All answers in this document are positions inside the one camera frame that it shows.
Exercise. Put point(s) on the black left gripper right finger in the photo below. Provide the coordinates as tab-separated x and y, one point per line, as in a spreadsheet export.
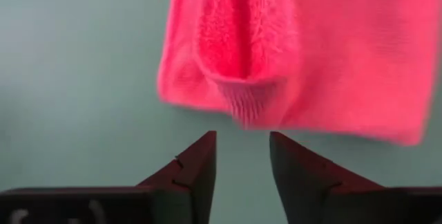
328	200

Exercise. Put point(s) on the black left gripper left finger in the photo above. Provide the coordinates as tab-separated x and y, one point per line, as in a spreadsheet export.
155	203

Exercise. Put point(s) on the pink microfiber towel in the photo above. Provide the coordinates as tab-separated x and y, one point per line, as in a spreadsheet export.
328	61

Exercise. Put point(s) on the green table mat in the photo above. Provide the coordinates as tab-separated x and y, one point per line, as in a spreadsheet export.
86	79

